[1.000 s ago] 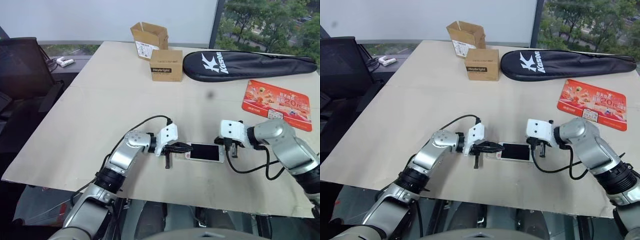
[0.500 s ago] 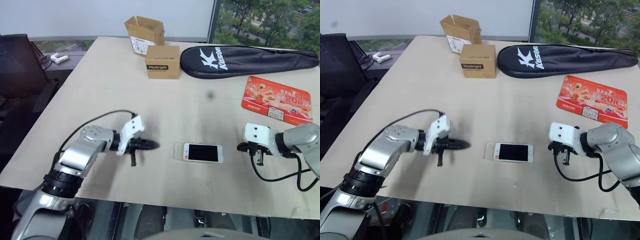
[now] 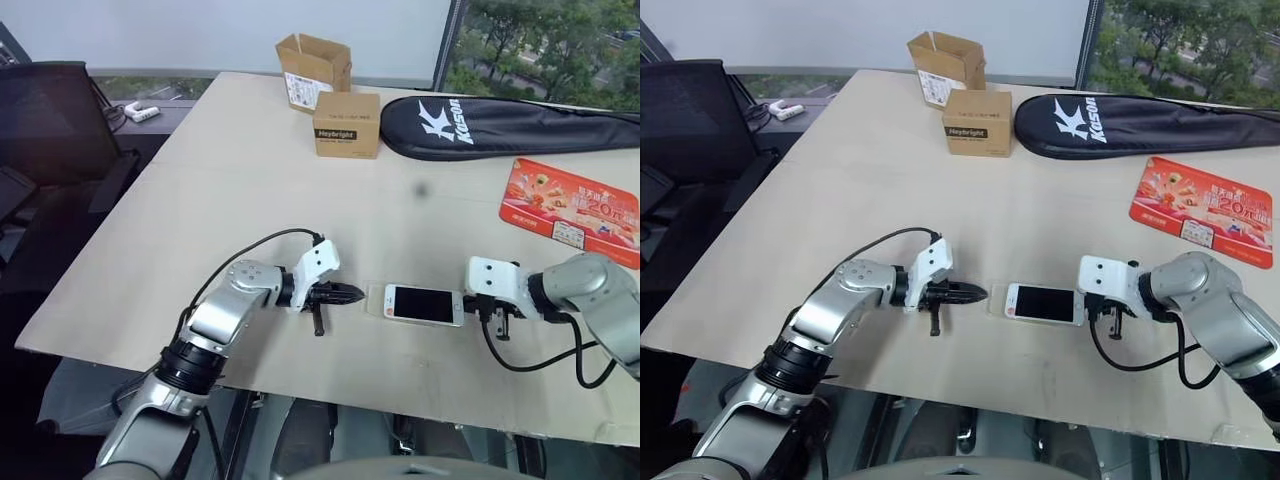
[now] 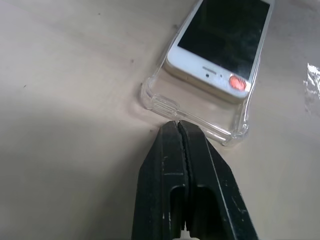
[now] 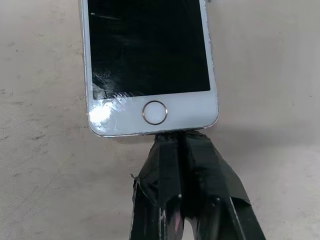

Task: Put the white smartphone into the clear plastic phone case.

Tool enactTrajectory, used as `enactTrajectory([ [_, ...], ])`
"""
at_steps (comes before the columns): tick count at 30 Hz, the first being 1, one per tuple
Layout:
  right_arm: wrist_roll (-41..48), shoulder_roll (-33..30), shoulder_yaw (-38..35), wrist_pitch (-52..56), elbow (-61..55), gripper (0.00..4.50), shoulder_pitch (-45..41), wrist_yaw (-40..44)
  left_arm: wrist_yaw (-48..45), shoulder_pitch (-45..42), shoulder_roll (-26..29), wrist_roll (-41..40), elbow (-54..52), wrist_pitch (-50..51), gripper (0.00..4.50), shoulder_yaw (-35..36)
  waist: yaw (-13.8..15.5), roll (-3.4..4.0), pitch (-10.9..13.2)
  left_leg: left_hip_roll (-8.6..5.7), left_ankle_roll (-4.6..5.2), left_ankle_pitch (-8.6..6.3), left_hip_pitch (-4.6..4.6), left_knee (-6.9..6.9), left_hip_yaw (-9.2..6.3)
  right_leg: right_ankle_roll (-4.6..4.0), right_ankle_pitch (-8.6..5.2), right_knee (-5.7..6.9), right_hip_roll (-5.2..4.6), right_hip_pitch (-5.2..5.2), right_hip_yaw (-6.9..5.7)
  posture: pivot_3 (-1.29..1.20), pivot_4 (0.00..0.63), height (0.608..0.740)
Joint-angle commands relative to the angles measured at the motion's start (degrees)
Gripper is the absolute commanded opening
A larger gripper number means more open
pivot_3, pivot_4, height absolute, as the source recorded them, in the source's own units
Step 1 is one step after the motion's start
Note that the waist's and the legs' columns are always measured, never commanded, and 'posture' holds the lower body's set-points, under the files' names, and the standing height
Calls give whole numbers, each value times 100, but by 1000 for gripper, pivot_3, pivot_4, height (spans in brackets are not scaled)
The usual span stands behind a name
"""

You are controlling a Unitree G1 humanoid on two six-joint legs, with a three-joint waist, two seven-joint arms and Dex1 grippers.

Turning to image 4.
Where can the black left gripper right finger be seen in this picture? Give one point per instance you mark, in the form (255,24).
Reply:
(215,195)

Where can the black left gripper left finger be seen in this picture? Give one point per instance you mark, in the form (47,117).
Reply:
(160,187)

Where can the clear phone case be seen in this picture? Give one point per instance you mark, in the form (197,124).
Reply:
(200,110)

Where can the white smartphone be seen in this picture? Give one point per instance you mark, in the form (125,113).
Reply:
(225,37)

